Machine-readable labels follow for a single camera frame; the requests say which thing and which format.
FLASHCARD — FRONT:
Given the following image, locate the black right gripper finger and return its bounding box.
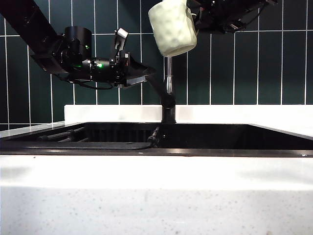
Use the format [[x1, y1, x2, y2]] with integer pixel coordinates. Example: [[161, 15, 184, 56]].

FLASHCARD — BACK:
[[195, 7, 205, 29]]

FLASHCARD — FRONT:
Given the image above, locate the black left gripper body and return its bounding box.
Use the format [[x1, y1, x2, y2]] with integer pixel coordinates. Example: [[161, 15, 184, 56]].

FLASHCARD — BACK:
[[111, 51, 132, 88]]

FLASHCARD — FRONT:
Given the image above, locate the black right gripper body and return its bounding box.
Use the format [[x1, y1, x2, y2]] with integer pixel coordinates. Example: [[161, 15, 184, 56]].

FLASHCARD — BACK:
[[195, 0, 245, 33]]

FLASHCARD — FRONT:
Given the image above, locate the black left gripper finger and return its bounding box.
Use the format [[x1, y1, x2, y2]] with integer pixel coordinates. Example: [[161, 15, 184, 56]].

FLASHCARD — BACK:
[[122, 74, 149, 89], [129, 54, 157, 75]]

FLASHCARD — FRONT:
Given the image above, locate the pale green ceramic mug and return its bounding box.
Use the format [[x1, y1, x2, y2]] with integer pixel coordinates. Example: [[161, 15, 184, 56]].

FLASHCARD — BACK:
[[148, 0, 198, 57]]

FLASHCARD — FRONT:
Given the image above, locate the black kitchen faucet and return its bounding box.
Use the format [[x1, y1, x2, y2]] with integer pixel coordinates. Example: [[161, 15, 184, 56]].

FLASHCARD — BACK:
[[146, 55, 177, 124]]

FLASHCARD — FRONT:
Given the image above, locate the black telescopic sink rack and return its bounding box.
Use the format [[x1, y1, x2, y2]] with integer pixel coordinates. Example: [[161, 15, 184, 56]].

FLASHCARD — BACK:
[[38, 125, 161, 149]]

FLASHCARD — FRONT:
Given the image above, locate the black sink basin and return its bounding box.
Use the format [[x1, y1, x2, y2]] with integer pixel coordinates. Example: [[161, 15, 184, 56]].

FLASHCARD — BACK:
[[0, 121, 313, 158]]

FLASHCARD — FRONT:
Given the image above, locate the black slotted drainer basket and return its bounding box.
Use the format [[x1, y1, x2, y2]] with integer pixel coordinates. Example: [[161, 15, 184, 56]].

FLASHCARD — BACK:
[[84, 128, 157, 143]]

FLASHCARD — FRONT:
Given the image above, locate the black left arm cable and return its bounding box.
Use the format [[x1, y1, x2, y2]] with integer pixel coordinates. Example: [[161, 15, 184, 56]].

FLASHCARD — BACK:
[[57, 73, 114, 91]]

